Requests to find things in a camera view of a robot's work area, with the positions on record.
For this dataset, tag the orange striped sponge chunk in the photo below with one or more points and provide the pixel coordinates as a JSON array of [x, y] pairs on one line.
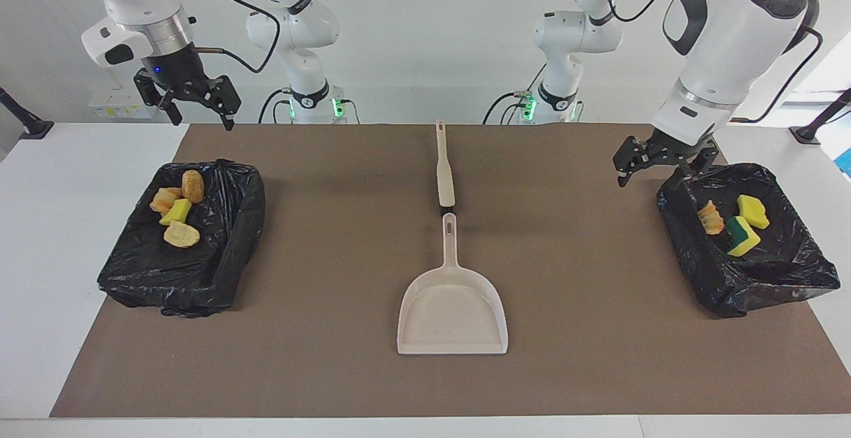
[[181, 234], [163, 200]]

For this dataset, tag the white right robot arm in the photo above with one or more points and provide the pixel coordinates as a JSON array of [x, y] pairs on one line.
[[292, 26]]

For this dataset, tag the large yellow sponge piece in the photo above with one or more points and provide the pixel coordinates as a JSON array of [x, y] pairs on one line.
[[753, 211]]

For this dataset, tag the beige hand brush black bristles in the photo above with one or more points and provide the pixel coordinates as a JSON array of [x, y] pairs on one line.
[[444, 172]]

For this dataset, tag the black stand with base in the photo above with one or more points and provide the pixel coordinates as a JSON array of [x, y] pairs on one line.
[[33, 127], [808, 133]]

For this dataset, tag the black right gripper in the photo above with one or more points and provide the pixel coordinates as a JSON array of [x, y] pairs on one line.
[[179, 76]]

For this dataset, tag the blue object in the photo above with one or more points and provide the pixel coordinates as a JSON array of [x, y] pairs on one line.
[[846, 162]]

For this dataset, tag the beige plastic dustpan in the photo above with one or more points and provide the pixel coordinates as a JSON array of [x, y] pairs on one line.
[[452, 305]]

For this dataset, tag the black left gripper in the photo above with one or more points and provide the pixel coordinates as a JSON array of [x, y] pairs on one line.
[[671, 145]]

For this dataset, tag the brown bread-like sponge chunk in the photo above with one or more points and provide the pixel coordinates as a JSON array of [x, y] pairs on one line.
[[193, 187]]

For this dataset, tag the brown table mat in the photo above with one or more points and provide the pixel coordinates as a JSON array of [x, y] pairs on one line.
[[425, 385]]

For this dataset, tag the pale beige sponge chunk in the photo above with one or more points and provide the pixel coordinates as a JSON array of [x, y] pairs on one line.
[[711, 218]]

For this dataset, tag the green and yellow sponge piece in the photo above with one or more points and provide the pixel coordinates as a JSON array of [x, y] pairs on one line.
[[741, 235]]

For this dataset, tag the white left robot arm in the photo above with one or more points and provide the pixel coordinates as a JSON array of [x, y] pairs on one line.
[[725, 46]]

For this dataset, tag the small yellow sponge piece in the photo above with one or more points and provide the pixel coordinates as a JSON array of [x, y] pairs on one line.
[[176, 212]]

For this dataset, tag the bin lined with black bag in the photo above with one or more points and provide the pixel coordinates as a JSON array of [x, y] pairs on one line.
[[731, 272], [213, 258]]

